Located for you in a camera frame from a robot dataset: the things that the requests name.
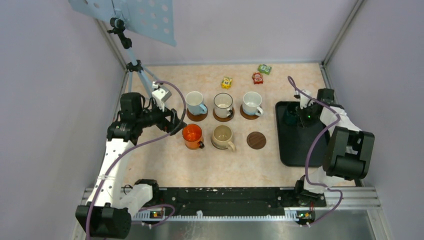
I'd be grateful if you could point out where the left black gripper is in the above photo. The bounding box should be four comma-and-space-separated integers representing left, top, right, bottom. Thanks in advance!
136, 99, 186, 135

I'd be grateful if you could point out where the orange mug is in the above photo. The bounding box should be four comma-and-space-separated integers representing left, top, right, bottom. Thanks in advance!
182, 123, 205, 150

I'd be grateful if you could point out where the dark green mug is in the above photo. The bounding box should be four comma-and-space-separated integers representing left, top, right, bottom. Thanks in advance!
283, 102, 299, 126

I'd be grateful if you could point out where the brown ridged wooden coaster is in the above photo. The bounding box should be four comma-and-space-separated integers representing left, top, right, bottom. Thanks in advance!
213, 107, 235, 122
239, 105, 259, 120
186, 108, 208, 122

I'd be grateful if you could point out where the light blue mug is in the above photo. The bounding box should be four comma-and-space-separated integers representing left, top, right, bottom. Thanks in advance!
185, 91, 208, 116

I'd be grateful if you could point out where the black serving tray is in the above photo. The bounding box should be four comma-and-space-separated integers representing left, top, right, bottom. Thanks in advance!
274, 101, 325, 168

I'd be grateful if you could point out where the beige mug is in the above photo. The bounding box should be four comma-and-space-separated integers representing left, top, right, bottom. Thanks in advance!
210, 125, 237, 152

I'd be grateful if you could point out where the clear glass mug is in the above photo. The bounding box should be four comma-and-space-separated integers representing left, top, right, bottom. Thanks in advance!
213, 92, 234, 119

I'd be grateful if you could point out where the dark walnut coaster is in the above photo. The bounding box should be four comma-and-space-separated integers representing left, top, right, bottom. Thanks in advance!
246, 131, 267, 150

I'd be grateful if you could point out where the white mug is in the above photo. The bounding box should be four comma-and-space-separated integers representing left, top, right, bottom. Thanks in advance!
242, 91, 264, 117

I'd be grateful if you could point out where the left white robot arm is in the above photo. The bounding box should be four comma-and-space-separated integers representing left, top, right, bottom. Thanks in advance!
75, 90, 185, 240

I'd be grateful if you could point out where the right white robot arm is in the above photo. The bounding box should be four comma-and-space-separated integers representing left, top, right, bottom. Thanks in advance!
293, 88, 375, 206

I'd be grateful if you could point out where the yellow toy block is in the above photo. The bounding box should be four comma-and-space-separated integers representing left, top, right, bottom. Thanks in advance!
221, 76, 233, 89

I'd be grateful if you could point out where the red toy block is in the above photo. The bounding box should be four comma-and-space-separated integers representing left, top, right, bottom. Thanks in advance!
252, 72, 264, 85

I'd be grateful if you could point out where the green toy block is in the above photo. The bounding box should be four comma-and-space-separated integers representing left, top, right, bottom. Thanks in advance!
257, 64, 272, 75

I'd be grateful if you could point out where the light blue perforated board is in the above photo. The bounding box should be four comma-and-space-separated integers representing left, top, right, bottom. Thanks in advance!
69, 0, 177, 47

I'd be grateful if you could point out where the light blue tripod stand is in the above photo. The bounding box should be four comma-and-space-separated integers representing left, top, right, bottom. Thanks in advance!
107, 17, 154, 98

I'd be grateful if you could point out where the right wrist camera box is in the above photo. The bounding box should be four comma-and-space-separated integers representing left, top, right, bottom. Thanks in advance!
294, 89, 314, 110

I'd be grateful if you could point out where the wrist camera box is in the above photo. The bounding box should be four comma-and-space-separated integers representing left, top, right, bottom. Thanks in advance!
151, 81, 172, 112
294, 89, 314, 110

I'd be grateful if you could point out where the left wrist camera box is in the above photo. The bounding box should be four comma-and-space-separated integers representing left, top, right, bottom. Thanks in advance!
151, 81, 172, 112

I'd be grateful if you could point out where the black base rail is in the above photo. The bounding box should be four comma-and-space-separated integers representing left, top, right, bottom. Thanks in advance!
133, 187, 327, 225

